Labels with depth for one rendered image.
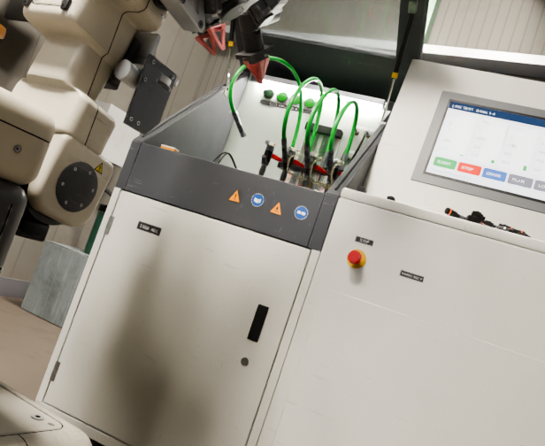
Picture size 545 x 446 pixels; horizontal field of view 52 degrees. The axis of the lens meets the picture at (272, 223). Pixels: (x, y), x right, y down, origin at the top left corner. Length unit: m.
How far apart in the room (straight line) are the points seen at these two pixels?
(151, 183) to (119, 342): 0.49
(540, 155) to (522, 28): 2.50
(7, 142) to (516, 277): 1.16
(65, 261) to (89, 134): 2.49
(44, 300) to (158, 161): 2.07
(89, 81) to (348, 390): 0.96
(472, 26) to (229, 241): 3.10
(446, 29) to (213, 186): 3.00
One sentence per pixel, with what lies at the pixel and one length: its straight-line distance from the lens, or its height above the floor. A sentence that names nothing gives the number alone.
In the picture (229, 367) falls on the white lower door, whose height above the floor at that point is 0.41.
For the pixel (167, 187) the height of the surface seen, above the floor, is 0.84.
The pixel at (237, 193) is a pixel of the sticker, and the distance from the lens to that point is 1.65.
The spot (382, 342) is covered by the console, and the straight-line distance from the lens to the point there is 1.50.
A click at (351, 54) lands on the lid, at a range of 2.18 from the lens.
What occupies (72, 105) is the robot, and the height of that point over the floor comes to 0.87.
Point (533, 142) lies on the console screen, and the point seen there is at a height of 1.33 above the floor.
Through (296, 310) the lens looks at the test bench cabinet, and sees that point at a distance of 1.55.
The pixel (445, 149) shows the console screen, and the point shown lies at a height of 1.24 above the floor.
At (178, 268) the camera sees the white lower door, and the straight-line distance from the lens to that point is 1.69.
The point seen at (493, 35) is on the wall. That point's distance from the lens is 4.33.
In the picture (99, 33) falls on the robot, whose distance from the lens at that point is 1.25.
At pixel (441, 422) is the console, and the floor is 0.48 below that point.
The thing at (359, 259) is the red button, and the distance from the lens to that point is 1.49.
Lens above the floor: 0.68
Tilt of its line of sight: 5 degrees up
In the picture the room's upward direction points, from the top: 19 degrees clockwise
